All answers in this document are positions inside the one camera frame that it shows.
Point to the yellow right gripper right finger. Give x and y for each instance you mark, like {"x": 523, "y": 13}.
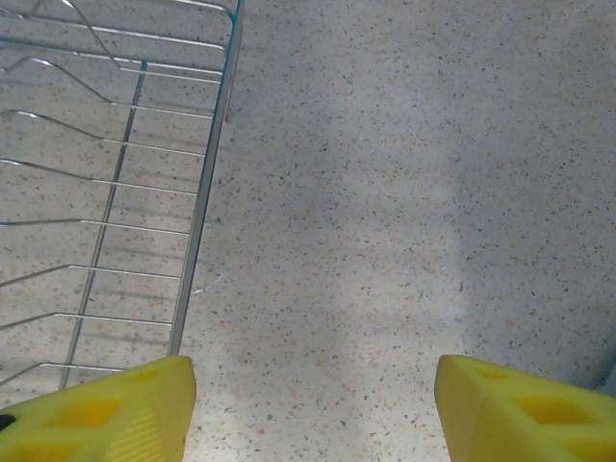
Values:
{"x": 505, "y": 423}

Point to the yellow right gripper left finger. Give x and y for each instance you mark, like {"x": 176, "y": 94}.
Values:
{"x": 96, "y": 423}

